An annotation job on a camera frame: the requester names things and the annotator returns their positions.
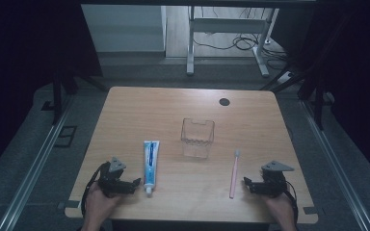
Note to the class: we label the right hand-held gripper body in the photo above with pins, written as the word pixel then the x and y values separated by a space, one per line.
pixel 271 184

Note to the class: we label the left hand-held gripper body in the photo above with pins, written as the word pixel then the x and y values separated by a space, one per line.
pixel 110 183

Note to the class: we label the pink toothbrush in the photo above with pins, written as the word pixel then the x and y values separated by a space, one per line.
pixel 234 174

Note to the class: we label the white and blue toothpaste tube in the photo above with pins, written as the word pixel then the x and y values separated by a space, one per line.
pixel 151 163

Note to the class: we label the clear plastic cup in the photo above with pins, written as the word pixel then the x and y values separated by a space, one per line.
pixel 197 141

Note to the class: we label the person's right hand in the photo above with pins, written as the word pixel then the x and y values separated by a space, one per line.
pixel 279 208

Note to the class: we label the person's left hand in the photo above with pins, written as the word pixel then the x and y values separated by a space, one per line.
pixel 98 205

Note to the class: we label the black round table grommet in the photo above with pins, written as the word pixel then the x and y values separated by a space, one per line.
pixel 224 102

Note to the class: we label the black metal stand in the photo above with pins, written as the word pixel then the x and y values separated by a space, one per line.
pixel 57 96
pixel 318 102

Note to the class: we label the dark curtain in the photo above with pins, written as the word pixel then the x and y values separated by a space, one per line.
pixel 356 64
pixel 22 64

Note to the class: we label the aluminium floor rail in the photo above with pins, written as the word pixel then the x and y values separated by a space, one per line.
pixel 340 173
pixel 32 173

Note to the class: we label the white metal desk frame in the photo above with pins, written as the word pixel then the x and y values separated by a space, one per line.
pixel 191 41

